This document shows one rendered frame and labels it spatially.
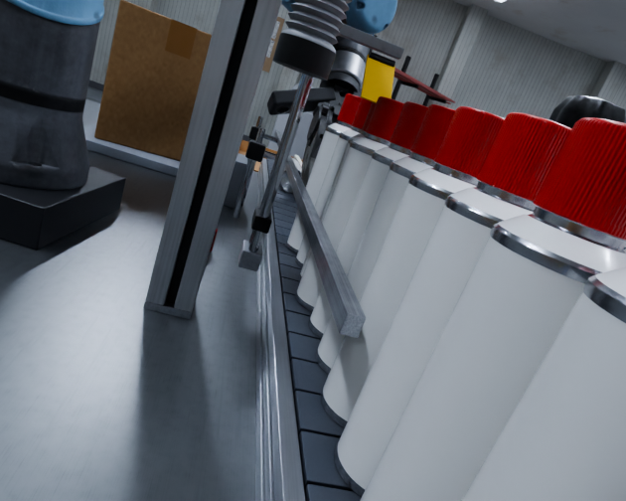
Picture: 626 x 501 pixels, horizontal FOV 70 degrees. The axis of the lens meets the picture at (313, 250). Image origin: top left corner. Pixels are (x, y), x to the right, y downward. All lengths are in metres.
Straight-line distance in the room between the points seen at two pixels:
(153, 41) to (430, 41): 8.26
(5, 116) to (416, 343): 0.47
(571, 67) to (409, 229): 9.73
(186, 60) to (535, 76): 8.91
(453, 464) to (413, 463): 0.02
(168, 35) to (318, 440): 0.87
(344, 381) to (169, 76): 0.83
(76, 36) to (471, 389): 0.51
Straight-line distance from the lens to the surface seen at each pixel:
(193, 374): 0.39
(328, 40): 0.29
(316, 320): 0.39
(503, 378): 0.17
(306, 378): 0.33
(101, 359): 0.39
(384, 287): 0.27
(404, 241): 0.26
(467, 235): 0.21
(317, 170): 0.55
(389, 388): 0.24
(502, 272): 0.17
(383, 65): 0.48
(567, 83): 9.94
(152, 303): 0.45
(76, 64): 0.58
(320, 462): 0.28
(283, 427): 0.29
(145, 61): 1.02
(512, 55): 9.52
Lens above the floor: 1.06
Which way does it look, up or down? 17 degrees down
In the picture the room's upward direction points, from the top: 20 degrees clockwise
